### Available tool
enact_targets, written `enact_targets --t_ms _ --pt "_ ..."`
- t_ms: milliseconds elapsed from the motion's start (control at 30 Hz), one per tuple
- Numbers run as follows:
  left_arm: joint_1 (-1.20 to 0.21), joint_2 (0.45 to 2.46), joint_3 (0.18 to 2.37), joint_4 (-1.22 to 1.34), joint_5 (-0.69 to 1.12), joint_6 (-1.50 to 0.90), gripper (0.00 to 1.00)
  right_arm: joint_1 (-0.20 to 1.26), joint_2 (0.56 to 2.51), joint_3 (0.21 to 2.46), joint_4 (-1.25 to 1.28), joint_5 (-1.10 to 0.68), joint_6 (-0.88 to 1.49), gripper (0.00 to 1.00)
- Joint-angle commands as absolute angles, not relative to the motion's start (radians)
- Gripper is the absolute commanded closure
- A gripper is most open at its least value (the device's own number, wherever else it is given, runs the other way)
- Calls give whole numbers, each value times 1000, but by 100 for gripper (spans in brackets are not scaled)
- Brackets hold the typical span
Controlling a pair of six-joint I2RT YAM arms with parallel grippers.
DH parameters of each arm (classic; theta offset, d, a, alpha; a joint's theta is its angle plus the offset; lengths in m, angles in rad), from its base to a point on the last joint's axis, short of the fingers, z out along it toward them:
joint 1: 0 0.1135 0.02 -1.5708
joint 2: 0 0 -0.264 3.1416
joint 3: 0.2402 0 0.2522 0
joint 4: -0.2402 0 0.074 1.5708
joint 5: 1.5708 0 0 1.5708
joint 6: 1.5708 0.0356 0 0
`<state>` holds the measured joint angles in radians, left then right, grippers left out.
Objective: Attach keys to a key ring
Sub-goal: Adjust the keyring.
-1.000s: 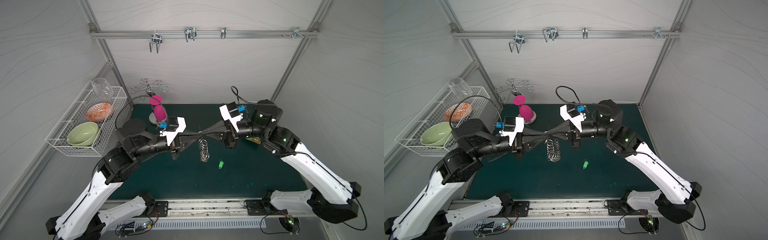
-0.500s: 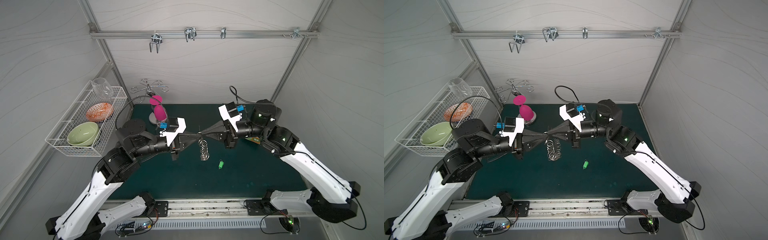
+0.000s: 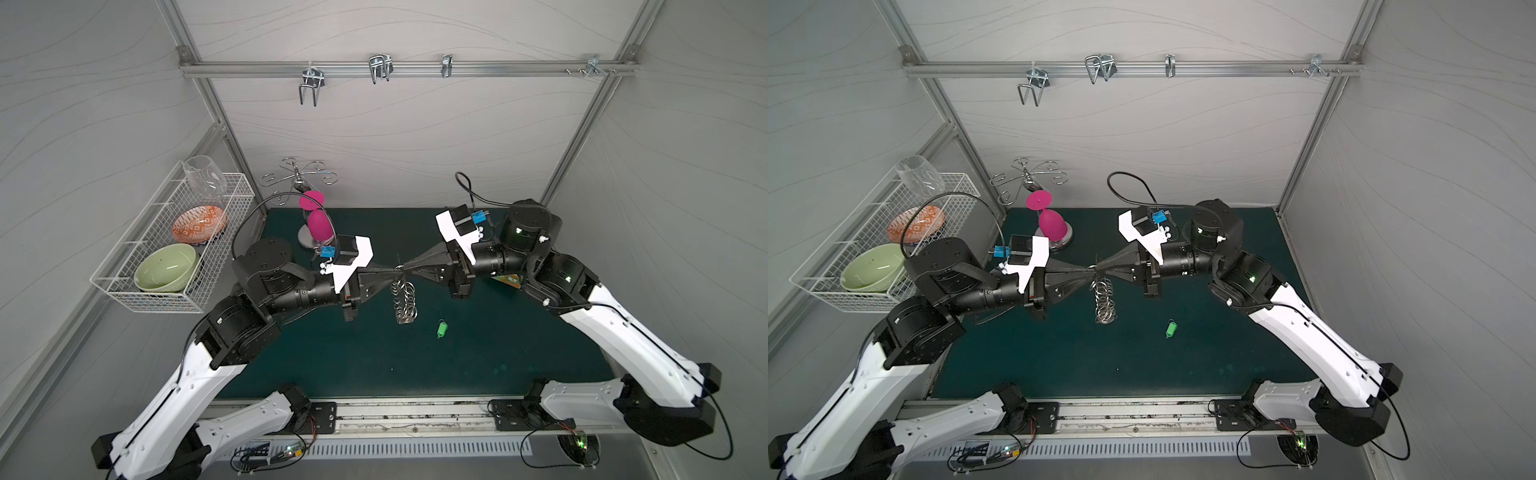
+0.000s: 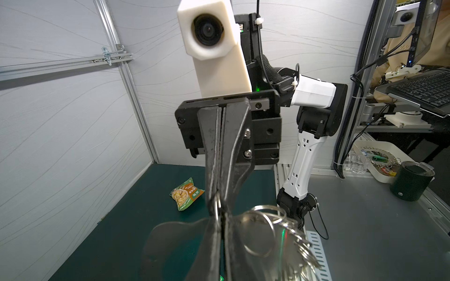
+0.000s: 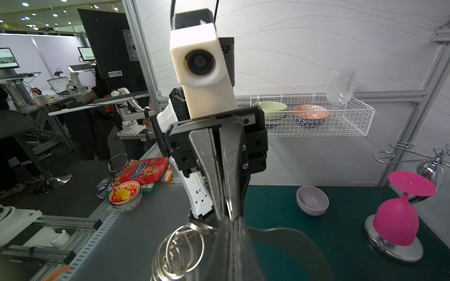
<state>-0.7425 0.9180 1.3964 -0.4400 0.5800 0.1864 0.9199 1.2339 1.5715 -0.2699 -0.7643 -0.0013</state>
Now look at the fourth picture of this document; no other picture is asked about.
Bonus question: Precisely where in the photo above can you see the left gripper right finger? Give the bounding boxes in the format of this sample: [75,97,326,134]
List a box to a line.
[224,215,256,281]

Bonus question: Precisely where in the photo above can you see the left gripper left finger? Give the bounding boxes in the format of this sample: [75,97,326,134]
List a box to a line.
[194,218,221,281]

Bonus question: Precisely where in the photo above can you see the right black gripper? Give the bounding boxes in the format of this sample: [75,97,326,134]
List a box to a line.
[175,90,282,215]

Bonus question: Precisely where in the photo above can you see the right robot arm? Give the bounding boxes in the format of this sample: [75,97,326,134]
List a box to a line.
[175,56,348,228]

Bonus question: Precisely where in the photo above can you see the white tray with keys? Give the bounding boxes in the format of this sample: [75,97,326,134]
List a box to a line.
[353,140,413,184]

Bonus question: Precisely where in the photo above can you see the snack packet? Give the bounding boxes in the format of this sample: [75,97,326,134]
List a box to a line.
[169,177,205,211]

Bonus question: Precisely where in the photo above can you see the vent grille strip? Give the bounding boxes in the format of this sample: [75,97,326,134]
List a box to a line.
[307,231,332,281]

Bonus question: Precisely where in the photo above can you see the dark green cup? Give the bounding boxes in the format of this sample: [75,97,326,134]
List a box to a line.
[390,161,435,202]

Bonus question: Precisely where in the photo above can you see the black keyboard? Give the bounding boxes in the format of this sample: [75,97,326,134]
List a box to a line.
[386,67,450,116]

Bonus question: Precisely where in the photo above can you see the right base cable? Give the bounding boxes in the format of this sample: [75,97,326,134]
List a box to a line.
[307,201,330,241]

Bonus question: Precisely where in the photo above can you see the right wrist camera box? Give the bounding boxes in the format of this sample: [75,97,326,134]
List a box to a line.
[177,0,252,98]

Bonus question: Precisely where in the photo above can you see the right metal hook bracket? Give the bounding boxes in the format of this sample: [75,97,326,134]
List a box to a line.
[92,46,128,66]

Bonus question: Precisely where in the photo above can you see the aluminium cross rail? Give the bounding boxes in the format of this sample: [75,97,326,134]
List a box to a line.
[1,53,134,81]

